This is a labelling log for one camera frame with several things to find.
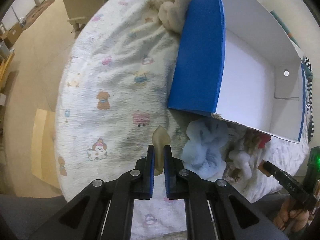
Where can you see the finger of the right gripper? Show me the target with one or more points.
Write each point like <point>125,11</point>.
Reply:
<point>284,179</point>

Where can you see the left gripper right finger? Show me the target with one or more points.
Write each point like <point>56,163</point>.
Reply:
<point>214,210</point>

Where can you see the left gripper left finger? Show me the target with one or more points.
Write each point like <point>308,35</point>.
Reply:
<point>103,210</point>

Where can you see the white sock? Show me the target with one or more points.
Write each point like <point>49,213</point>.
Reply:
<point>241,160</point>

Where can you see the beige frilly scrunchie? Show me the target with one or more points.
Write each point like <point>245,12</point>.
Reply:
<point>239,138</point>

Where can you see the light blue fluffy scrunchie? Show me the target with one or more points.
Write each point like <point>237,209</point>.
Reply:
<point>201,153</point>

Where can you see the beige translucent soft piece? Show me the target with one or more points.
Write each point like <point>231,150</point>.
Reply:
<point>160,138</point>

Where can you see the red pink soft object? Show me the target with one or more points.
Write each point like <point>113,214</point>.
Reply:
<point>264,138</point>

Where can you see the person's right hand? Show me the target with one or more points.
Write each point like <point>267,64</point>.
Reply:
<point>287,212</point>

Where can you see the black white striped cloth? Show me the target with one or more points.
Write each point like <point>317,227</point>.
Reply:
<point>308,76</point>

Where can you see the cardboard sheet on floor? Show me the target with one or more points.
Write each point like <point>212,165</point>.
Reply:
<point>43,163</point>

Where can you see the blue and white cardboard box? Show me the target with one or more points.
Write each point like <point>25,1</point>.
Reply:
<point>236,62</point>

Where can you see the cream fluffy plush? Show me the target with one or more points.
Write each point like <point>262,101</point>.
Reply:
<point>171,13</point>

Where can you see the brown cardboard box on floor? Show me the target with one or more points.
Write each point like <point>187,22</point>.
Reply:
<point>12,35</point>

